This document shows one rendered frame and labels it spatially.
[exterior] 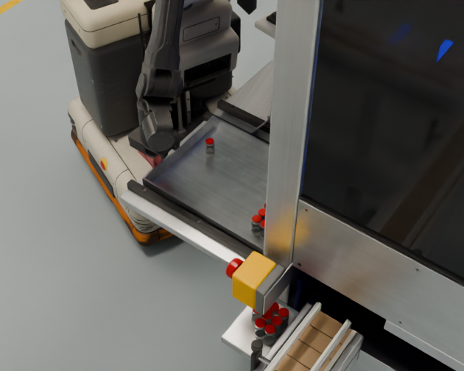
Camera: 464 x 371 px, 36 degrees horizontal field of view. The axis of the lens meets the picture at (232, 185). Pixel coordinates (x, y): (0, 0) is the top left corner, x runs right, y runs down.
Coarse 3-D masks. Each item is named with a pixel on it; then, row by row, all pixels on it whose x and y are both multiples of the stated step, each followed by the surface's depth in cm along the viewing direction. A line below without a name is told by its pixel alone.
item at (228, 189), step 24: (216, 120) 175; (192, 144) 173; (216, 144) 173; (240, 144) 173; (264, 144) 169; (168, 168) 168; (192, 168) 168; (216, 168) 168; (240, 168) 168; (264, 168) 168; (168, 192) 158; (192, 192) 163; (216, 192) 163; (240, 192) 163; (264, 192) 163; (216, 216) 158; (240, 216) 158; (240, 240) 151
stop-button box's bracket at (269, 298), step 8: (288, 272) 132; (280, 280) 130; (288, 280) 135; (272, 288) 129; (280, 288) 132; (264, 296) 127; (272, 296) 131; (264, 304) 129; (272, 304) 133; (264, 312) 131
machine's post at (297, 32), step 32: (288, 0) 94; (320, 0) 91; (288, 32) 97; (288, 64) 101; (288, 96) 105; (288, 128) 109; (288, 160) 114; (288, 192) 120; (288, 224) 125; (288, 256) 132; (288, 288) 139
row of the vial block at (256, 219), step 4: (264, 204) 154; (264, 208) 154; (260, 212) 153; (264, 212) 153; (256, 216) 152; (260, 216) 152; (264, 216) 153; (252, 220) 152; (256, 220) 152; (260, 220) 151; (252, 224) 153; (256, 224) 152; (260, 224) 152; (252, 228) 153; (256, 228) 153; (252, 232) 154; (256, 232) 154
